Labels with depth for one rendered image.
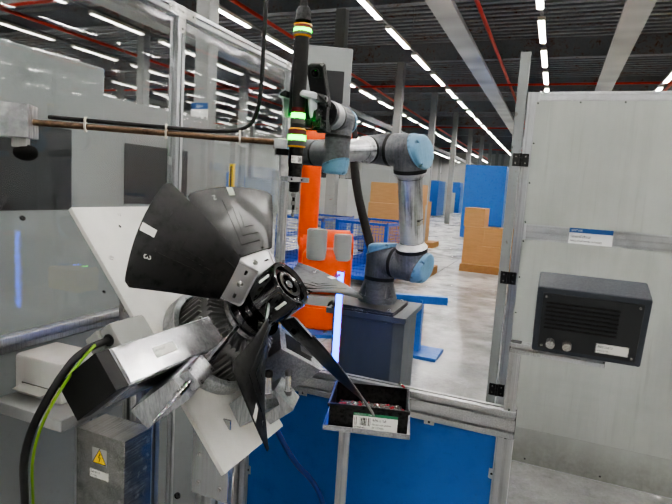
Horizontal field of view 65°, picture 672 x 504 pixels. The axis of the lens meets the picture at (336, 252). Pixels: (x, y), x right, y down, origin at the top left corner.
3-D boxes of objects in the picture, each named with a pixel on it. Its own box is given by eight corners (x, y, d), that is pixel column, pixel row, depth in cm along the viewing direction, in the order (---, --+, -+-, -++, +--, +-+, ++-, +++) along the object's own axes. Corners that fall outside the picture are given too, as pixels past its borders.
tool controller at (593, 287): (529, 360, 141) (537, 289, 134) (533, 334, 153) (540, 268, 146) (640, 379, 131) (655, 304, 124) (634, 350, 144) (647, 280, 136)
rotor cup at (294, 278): (251, 346, 117) (293, 316, 112) (218, 291, 119) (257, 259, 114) (282, 331, 130) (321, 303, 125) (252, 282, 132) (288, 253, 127)
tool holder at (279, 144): (273, 180, 123) (275, 137, 122) (270, 180, 130) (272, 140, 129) (311, 182, 125) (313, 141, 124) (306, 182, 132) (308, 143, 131)
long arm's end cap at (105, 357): (71, 379, 96) (108, 348, 92) (91, 414, 95) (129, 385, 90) (57, 384, 93) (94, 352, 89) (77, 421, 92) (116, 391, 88)
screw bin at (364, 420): (325, 428, 140) (327, 402, 139) (334, 403, 157) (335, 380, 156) (408, 437, 138) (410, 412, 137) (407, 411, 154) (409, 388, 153)
